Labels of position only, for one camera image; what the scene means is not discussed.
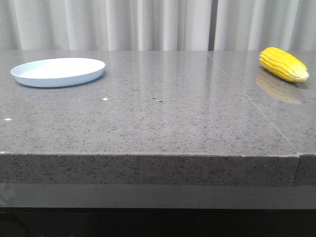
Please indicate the light blue round plate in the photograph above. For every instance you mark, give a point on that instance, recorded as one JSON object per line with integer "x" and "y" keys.
{"x": 58, "y": 72}

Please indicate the yellow corn cob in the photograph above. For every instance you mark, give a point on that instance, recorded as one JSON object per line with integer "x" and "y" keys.
{"x": 284, "y": 65}

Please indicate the grey pleated curtain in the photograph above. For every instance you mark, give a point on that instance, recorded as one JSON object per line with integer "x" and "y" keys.
{"x": 169, "y": 25}

